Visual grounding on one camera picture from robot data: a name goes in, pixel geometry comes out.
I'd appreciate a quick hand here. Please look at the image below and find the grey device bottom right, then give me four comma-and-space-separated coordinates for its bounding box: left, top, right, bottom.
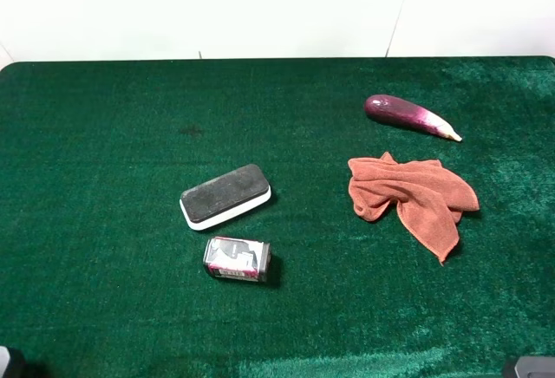
502, 356, 555, 378

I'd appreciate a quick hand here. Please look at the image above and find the purple eggplant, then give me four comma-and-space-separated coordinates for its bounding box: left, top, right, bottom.
364, 94, 462, 142

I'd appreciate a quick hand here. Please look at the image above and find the orange microfiber cloth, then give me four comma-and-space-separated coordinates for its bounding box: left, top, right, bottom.
348, 152, 480, 263

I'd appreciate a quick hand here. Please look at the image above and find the black white device bottom left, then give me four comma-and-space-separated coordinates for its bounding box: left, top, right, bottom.
0, 346, 25, 378

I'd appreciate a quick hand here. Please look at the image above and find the black and white eraser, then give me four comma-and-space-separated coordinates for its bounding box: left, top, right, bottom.
180, 164, 271, 231

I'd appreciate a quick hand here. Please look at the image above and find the small pink black carton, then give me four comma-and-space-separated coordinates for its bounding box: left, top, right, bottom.
203, 237, 271, 283

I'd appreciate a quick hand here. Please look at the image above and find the green felt table mat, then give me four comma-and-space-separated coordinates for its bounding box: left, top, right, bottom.
1, 57, 554, 377

